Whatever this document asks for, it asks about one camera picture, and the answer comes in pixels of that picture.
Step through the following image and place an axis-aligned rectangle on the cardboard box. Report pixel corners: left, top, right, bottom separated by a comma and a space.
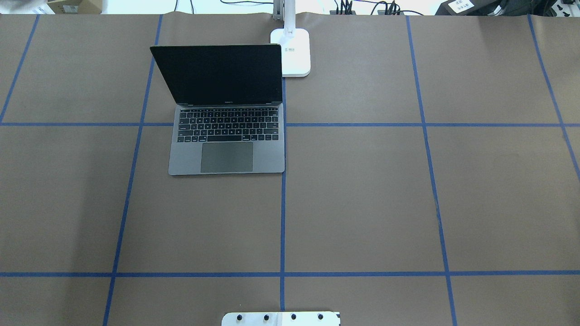
46, 0, 103, 14

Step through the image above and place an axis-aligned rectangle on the aluminium frame post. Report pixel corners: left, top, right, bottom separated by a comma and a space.
272, 0, 285, 21

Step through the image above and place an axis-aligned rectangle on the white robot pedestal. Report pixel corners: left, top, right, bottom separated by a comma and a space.
221, 311, 341, 326

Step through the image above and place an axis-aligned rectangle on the grey laptop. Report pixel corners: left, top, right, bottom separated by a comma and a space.
150, 43, 285, 176

